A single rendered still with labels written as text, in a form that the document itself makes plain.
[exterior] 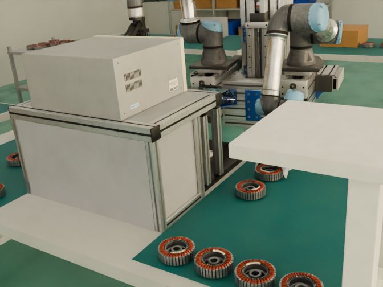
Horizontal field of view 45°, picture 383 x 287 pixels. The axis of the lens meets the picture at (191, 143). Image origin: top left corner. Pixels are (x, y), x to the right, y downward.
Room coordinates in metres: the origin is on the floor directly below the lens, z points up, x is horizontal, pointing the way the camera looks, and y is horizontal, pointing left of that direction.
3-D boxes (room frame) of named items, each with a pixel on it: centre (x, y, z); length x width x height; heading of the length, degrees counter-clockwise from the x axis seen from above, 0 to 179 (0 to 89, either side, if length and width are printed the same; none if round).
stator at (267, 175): (1.66, -0.30, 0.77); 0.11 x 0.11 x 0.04
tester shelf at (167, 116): (1.68, 0.28, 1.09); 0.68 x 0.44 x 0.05; 56
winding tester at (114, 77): (1.68, 0.29, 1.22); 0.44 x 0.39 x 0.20; 56
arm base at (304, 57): (2.41, -0.61, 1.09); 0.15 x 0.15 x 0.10
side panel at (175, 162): (1.43, 0.05, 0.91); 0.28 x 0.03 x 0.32; 146
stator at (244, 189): (1.52, -0.21, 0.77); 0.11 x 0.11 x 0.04
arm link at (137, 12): (2.27, 0.22, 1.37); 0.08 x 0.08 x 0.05
